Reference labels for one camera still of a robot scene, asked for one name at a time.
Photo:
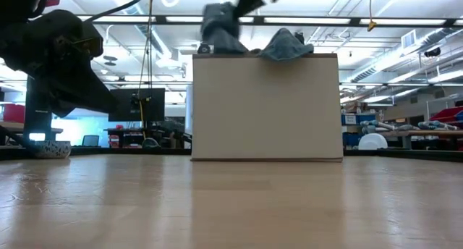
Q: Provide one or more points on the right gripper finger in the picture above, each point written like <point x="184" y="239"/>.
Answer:
<point x="246" y="8"/>

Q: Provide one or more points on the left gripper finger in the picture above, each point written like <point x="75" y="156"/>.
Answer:
<point x="83" y="93"/>

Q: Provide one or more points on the dark grey-blue garment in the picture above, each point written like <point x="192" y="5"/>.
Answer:
<point x="222" y="32"/>

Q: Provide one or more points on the teal garment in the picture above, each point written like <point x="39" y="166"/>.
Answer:
<point x="285" y="48"/>

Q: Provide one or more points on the black monitor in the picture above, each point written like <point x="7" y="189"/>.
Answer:
<point x="123" y="104"/>

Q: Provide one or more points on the red tag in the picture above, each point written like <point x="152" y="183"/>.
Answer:
<point x="52" y="2"/>

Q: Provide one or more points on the small black screen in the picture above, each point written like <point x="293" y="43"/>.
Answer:
<point x="90" y="140"/>

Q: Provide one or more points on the black ceiling fixture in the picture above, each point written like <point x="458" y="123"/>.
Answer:
<point x="432" y="52"/>
<point x="300" y="37"/>
<point x="203" y="49"/>

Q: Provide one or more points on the small speckled bowl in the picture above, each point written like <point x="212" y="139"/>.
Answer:
<point x="52" y="150"/>

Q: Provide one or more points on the wooden table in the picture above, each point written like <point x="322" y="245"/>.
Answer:
<point x="14" y="126"/>

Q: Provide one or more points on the grey dome object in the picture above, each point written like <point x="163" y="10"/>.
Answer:
<point x="150" y="144"/>

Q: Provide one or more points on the white air vent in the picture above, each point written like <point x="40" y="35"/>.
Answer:
<point x="408" y="39"/>

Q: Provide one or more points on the blue bin with label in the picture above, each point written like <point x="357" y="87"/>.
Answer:
<point x="367" y="118"/>

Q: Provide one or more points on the rolled grey cloth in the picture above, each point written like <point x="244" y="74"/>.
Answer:
<point x="374" y="126"/>
<point x="434" y="125"/>

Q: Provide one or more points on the white round object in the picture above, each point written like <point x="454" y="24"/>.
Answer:
<point x="372" y="142"/>

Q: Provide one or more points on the red and blue bin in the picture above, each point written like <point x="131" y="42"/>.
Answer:
<point x="446" y="115"/>

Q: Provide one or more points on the wooden bench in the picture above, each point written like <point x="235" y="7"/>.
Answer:
<point x="434" y="133"/>

